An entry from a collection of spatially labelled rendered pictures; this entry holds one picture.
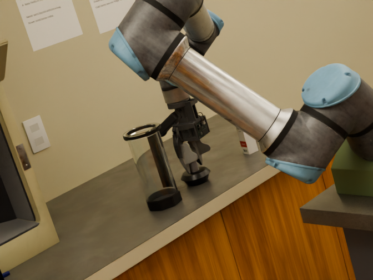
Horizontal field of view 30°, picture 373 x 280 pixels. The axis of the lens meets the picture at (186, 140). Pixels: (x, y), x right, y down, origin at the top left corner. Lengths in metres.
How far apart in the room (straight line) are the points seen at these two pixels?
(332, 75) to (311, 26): 1.90
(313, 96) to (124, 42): 0.41
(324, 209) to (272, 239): 0.51
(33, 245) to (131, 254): 0.32
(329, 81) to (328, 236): 0.93
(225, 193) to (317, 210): 0.36
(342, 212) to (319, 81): 0.30
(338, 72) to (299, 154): 0.19
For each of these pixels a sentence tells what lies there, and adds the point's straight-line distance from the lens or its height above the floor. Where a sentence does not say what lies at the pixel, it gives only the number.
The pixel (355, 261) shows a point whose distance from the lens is 1.74.
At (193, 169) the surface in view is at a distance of 2.05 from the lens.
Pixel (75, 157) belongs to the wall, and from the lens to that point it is 2.49.
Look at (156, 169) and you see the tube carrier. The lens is 1.90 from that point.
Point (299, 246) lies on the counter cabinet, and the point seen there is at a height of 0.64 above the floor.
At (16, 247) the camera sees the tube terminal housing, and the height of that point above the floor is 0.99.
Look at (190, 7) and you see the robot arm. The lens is 1.50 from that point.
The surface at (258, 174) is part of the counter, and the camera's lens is 2.02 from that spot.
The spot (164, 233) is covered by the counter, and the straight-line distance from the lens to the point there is 1.79.
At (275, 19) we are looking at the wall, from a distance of 3.21.
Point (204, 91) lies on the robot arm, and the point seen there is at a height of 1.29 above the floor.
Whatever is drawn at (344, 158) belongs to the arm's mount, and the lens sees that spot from 1.68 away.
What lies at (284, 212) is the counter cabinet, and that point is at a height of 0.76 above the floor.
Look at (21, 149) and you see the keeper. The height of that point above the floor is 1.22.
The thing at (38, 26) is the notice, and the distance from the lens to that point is 2.44.
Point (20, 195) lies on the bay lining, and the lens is 1.96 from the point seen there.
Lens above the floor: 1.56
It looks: 14 degrees down
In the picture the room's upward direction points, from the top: 17 degrees counter-clockwise
